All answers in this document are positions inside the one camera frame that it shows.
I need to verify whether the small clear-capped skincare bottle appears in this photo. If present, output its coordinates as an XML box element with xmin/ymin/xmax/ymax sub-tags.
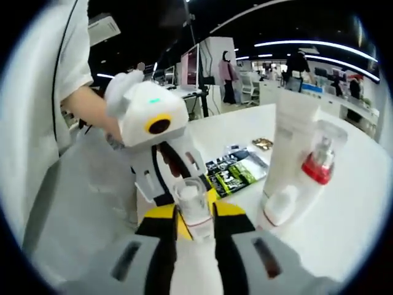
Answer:
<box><xmin>173</xmin><ymin>177</ymin><xmax>224</xmax><ymax>295</ymax></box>

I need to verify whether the ceiling air conditioner unit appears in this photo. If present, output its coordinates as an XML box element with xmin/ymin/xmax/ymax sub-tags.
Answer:
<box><xmin>87</xmin><ymin>15</ymin><xmax>122</xmax><ymax>47</ymax></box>

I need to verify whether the computer monitor pink screen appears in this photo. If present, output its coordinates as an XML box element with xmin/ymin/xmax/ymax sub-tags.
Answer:
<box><xmin>180</xmin><ymin>44</ymin><xmax>201</xmax><ymax>90</ymax></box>

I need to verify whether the white skincare tube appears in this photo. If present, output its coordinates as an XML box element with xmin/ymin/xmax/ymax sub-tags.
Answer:
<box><xmin>260</xmin><ymin>91</ymin><xmax>322</xmax><ymax>230</ymax></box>

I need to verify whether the row of white office desks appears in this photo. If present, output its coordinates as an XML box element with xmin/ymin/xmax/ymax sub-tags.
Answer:
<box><xmin>259</xmin><ymin>78</ymin><xmax>381</xmax><ymax>139</ymax></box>

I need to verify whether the black tripod stand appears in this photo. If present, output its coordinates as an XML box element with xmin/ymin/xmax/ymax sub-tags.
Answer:
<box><xmin>183</xmin><ymin>0</ymin><xmax>213</xmax><ymax>118</ymax></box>

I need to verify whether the light grey chair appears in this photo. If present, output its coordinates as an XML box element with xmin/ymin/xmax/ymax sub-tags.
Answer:
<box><xmin>23</xmin><ymin>135</ymin><xmax>145</xmax><ymax>277</ymax></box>

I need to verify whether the black device cable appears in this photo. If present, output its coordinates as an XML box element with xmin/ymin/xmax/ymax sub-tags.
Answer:
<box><xmin>51</xmin><ymin>0</ymin><xmax>78</xmax><ymax>147</ymax></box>

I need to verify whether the gold skincare sachet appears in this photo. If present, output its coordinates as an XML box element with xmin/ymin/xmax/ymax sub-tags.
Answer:
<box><xmin>251</xmin><ymin>137</ymin><xmax>274</xmax><ymax>151</ymax></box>

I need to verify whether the white office chair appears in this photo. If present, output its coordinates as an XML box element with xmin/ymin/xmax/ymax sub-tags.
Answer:
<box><xmin>240</xmin><ymin>73</ymin><xmax>261</xmax><ymax>107</ymax></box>

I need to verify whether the clear blue skincare sachet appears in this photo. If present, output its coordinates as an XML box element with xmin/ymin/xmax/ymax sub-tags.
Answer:
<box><xmin>226</xmin><ymin>143</ymin><xmax>248</xmax><ymax>158</ymax></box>

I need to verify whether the green black skincare packet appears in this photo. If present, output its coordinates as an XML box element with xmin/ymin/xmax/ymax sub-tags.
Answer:
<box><xmin>204</xmin><ymin>146</ymin><xmax>268</xmax><ymax>199</ymax></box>

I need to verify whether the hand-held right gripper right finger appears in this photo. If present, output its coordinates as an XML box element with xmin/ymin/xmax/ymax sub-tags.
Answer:
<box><xmin>212</xmin><ymin>202</ymin><xmax>338</xmax><ymax>295</ymax></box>

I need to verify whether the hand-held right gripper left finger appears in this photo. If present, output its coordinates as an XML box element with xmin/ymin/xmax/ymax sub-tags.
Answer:
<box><xmin>56</xmin><ymin>204</ymin><xmax>182</xmax><ymax>295</ymax></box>

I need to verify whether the white monitor desk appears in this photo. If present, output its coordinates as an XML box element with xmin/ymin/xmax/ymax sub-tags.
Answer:
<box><xmin>165</xmin><ymin>87</ymin><xmax>204</xmax><ymax>101</ymax></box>

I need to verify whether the long ceiling light strip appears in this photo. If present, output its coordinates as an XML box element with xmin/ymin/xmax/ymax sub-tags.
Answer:
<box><xmin>302</xmin><ymin>55</ymin><xmax>381</xmax><ymax>82</ymax></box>
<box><xmin>254</xmin><ymin>39</ymin><xmax>379</xmax><ymax>62</ymax></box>

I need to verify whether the white skincare bottle red collar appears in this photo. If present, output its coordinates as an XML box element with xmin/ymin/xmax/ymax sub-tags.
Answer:
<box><xmin>285</xmin><ymin>119</ymin><xmax>349</xmax><ymax>227</ymax></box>

